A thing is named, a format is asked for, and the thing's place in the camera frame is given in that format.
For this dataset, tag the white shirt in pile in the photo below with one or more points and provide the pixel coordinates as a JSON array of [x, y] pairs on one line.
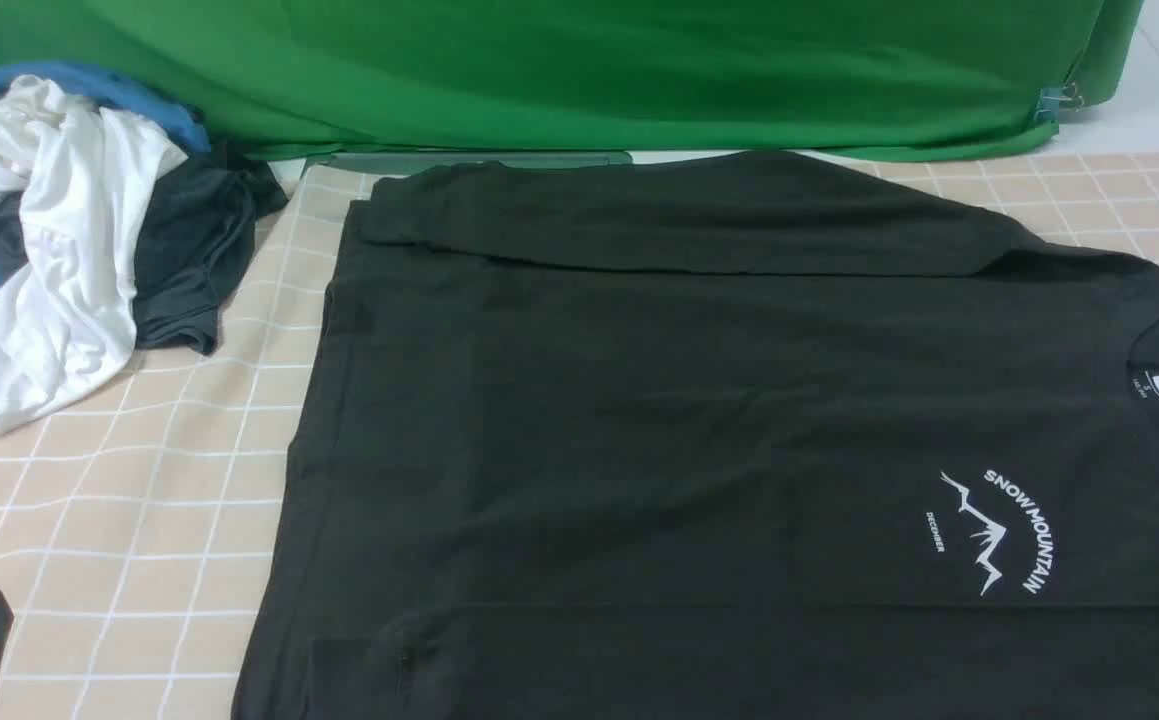
[[66, 322]]

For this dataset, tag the blue shirt in pile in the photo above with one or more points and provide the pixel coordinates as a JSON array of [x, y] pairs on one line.
[[89, 95]]

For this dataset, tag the binder clip on backdrop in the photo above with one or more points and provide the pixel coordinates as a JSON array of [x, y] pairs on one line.
[[1054, 102]]

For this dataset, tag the dark gray long-sleeve shirt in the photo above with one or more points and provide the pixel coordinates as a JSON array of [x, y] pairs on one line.
[[751, 437]]

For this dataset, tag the beige grid tablecloth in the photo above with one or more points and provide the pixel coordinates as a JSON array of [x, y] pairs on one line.
[[138, 529]]

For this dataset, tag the green backdrop cloth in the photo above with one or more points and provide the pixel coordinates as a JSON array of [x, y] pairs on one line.
[[875, 80]]

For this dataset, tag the dark gray shirt in pile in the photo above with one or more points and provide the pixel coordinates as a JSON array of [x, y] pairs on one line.
[[197, 241]]

